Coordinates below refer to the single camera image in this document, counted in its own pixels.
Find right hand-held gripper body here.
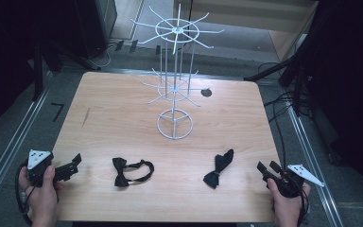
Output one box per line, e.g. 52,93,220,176
271,164,325,199

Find black bow tie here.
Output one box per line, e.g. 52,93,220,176
202,148,234,189

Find dark cabinet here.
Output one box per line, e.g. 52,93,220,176
74,0,118,60

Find person's right hand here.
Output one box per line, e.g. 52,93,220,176
267,178,312,222

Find black bow tie looped strap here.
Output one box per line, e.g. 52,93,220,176
112,157,155,187

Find white wire display rack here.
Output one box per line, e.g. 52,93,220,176
130,3,225,140

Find black metal stand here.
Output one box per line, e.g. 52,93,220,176
243,51,318,116
31,39,102,102

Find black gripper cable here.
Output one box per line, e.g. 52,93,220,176
14,161,35,227
297,185,310,227

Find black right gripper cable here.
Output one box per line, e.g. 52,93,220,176
297,185,310,227

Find black floor cables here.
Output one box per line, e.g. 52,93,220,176
258,61,313,173

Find metal floor rail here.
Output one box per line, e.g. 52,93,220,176
286,106,345,227
0,75,53,210

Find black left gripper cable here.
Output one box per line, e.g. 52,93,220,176
14,161,35,227

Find light wooden bench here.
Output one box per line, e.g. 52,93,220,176
173,0,320,62

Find white floor cable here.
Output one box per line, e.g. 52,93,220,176
97,43,116,68

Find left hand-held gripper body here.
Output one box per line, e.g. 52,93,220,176
26,149,55,187

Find person's left hand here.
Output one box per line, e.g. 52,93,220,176
18,166,63,218

